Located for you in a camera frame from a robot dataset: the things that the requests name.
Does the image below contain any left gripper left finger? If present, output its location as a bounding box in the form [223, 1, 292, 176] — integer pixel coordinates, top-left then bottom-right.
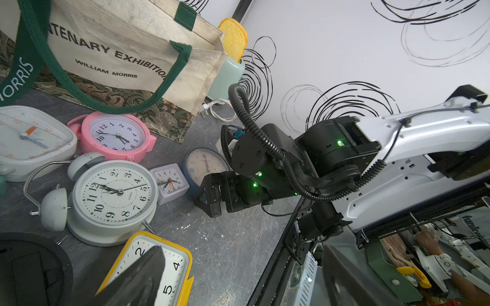
[91, 246, 165, 305]

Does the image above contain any green round alarm clock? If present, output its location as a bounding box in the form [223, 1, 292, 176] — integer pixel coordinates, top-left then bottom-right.
[0, 175, 7, 197]

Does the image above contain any yellow rectangular alarm clock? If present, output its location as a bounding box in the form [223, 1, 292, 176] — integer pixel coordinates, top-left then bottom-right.
[88, 232, 193, 305]

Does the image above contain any blue beige round clock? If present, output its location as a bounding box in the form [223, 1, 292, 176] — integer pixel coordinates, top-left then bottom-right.
[182, 148, 230, 197]

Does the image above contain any cream canvas tote bag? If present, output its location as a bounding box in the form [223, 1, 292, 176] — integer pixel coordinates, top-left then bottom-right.
[0, 0, 228, 144]

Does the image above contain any clock lying face down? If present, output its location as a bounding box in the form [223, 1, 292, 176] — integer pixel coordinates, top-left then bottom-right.
[1, 232, 74, 305]

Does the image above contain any yellow toast slice front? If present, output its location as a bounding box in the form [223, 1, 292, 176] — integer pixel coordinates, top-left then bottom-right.
[218, 18, 248, 62]

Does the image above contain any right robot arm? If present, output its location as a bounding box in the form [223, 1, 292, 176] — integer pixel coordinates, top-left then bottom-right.
[193, 84, 489, 240]

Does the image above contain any pink round alarm clock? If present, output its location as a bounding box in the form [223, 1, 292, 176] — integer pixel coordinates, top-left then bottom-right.
[67, 112, 156, 163]

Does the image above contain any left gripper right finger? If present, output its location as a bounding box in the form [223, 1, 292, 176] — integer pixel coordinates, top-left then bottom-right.
[322, 244, 403, 305]

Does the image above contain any white twin bell clock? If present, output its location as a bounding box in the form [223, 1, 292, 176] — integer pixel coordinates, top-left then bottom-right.
[23, 152, 159, 247]

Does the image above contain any person hand behind rig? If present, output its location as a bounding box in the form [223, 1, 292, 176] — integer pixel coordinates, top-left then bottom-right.
[415, 231, 444, 255]

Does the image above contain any small white square clock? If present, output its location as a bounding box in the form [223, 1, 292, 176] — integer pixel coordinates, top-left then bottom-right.
[150, 163, 190, 206]

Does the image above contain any mint green toaster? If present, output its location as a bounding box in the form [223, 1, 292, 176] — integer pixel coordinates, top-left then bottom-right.
[207, 56, 245, 100]

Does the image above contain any white toaster power cable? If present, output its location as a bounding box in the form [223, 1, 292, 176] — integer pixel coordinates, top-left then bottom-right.
[198, 97, 238, 123]

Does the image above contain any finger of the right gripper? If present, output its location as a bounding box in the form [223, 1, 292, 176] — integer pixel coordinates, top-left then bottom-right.
[193, 173, 223, 218]

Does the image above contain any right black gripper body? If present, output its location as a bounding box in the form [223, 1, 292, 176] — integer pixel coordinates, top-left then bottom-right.
[219, 125, 298, 212]

